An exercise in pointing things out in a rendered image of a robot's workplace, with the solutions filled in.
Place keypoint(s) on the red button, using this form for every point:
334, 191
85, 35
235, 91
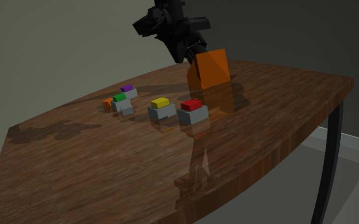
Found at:
192, 111

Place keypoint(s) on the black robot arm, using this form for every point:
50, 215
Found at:
157, 16

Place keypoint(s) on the yellow button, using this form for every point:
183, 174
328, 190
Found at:
161, 109

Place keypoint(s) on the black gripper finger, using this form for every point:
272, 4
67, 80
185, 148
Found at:
169, 45
180, 43

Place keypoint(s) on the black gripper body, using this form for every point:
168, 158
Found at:
179, 23

